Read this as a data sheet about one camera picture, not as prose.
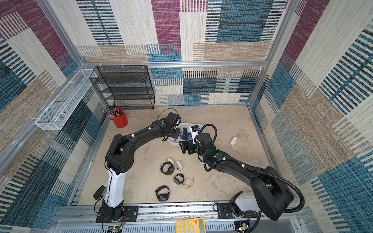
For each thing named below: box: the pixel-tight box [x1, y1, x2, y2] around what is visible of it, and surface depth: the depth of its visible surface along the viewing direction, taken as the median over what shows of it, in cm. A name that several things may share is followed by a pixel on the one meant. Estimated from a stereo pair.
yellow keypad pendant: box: [175, 217, 207, 233], surface depth 70 cm
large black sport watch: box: [160, 161, 175, 176], surface depth 89 cm
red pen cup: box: [111, 109, 129, 129], surface depth 111 cm
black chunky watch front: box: [154, 184, 170, 202], surface depth 78 cm
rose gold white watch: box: [175, 161, 184, 172], surface depth 86 cm
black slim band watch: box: [173, 173, 185, 185], surface depth 85 cm
